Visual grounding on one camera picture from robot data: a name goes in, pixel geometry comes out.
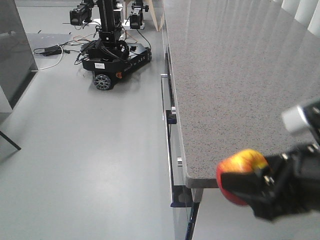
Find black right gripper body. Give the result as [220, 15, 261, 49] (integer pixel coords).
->
[252, 99, 320, 221]

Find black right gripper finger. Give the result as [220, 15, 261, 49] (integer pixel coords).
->
[220, 172, 275, 208]

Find red yellow apple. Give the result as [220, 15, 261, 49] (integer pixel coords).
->
[216, 148, 269, 206]

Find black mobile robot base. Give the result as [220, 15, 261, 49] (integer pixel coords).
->
[69, 0, 152, 91]

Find grey stone kitchen counter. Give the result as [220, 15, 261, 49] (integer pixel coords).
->
[160, 0, 320, 240]

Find wooden easel legs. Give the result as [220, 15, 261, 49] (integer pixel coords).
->
[122, 0, 166, 33]

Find black power adapter brick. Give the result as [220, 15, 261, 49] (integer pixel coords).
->
[43, 45, 63, 57]

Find dark grey cabinet panel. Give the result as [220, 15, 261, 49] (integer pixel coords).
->
[0, 0, 37, 122]

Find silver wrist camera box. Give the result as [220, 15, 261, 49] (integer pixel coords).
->
[281, 105, 311, 135]

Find lower chrome drawer handle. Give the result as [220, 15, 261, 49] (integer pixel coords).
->
[164, 110, 193, 208]

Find chrome drawer handle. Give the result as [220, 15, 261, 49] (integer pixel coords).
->
[160, 73, 177, 115]
[164, 110, 193, 208]

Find upper chrome drawer handle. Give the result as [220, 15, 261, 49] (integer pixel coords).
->
[160, 73, 177, 115]

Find white floor cable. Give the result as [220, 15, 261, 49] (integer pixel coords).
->
[36, 43, 65, 71]

